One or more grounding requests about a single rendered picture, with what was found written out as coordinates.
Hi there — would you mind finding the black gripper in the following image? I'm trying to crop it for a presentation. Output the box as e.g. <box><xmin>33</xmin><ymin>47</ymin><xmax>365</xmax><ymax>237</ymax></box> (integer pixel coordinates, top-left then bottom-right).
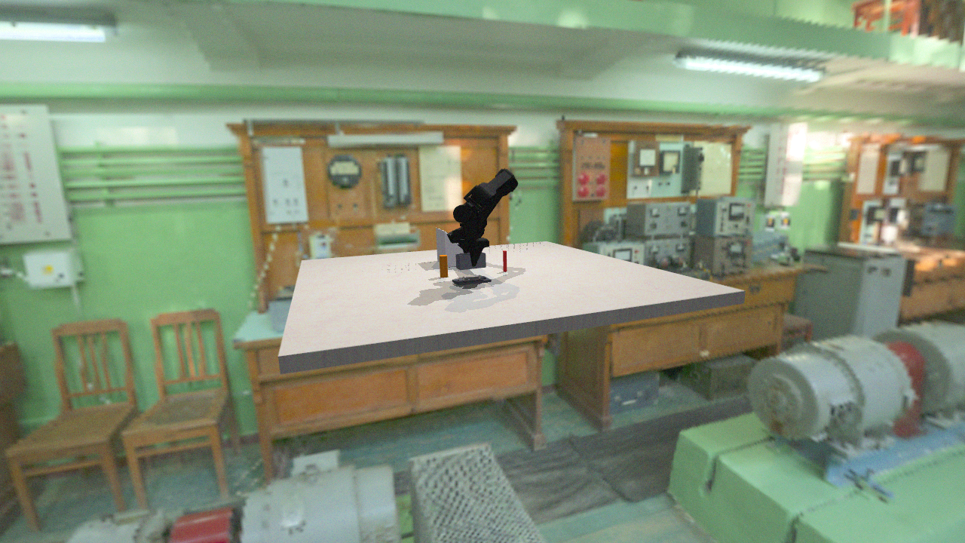
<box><xmin>456</xmin><ymin>220</ymin><xmax>489</xmax><ymax>267</ymax></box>

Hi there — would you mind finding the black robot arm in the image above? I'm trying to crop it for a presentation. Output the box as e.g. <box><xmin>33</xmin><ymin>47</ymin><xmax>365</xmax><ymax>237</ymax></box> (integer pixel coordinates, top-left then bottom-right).
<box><xmin>447</xmin><ymin>168</ymin><xmax>518</xmax><ymax>244</ymax></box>

